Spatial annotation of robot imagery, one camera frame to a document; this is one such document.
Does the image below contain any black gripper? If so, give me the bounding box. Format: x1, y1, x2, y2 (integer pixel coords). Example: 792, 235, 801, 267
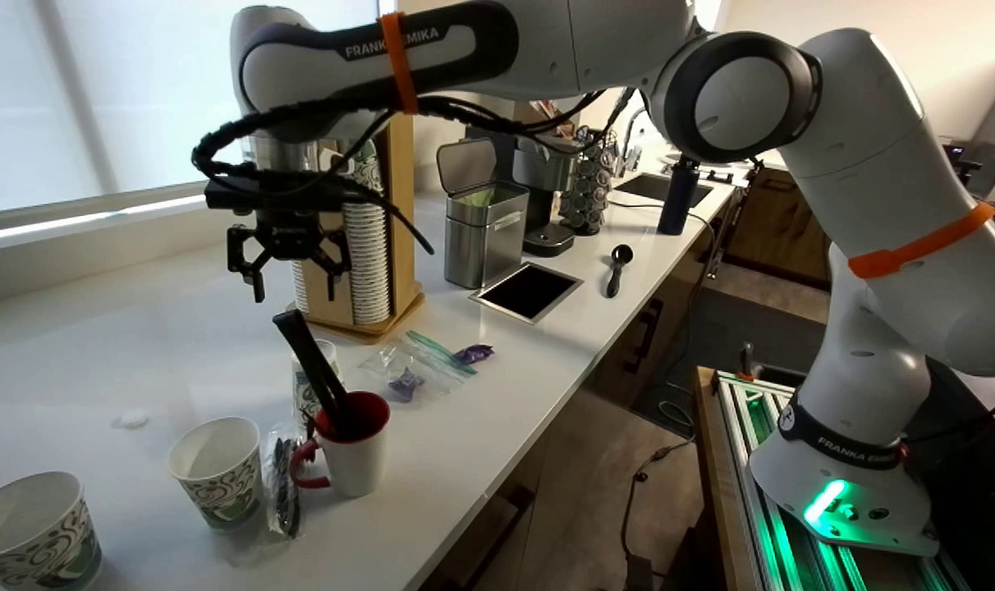
228, 173, 355, 306

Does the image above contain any tall stack of paper cups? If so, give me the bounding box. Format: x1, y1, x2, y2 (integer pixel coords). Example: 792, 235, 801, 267
340, 137, 393, 330

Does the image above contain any wooden cup dispenser stand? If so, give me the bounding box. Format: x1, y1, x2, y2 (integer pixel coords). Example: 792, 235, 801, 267
296, 112, 427, 341

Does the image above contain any large printed paper cup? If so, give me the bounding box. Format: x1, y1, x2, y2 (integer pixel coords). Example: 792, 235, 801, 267
0, 471, 106, 591

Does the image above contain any clear plastic bag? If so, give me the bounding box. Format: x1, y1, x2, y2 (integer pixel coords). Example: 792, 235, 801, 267
358, 332, 484, 409

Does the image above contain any teal plastic stick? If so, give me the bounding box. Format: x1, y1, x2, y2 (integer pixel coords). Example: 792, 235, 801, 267
402, 330, 467, 371

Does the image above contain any purple plastic piece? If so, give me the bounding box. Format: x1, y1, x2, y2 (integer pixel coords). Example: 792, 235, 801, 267
387, 368, 427, 401
450, 341, 497, 368

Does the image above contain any steel bin green liner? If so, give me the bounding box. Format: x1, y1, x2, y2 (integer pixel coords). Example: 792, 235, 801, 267
435, 134, 532, 294

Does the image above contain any white mug red inside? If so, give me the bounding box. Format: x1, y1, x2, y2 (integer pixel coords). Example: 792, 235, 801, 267
310, 391, 393, 504

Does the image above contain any black inset counter tray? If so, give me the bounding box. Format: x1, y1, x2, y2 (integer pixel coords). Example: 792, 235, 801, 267
474, 264, 586, 325

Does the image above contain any white window roller blind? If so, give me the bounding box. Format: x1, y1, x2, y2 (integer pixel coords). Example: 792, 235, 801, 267
0, 0, 386, 219

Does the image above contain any grey coffee machine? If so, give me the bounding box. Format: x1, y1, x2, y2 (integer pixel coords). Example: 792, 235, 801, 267
464, 122, 580, 261

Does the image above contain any dark coffee pod carousel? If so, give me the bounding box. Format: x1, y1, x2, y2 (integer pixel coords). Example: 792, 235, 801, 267
557, 126, 620, 239

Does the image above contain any black coffee scoop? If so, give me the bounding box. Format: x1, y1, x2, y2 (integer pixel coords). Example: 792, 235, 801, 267
602, 239, 638, 301

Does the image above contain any black counter sink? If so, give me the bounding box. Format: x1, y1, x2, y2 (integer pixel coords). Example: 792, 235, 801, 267
613, 171, 720, 209

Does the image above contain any black bottle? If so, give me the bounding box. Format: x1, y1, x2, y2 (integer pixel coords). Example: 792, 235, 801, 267
658, 155, 703, 236

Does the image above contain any wooden cabinet under sink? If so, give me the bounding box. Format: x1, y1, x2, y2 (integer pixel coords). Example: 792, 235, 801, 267
724, 168, 838, 294

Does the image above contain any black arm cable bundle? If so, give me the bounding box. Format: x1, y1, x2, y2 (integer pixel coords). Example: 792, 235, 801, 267
192, 85, 639, 255

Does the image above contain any black floor cable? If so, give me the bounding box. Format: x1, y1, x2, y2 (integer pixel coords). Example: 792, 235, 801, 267
617, 438, 695, 591

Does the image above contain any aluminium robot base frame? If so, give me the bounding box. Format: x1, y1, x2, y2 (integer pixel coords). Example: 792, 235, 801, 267
691, 365, 967, 591

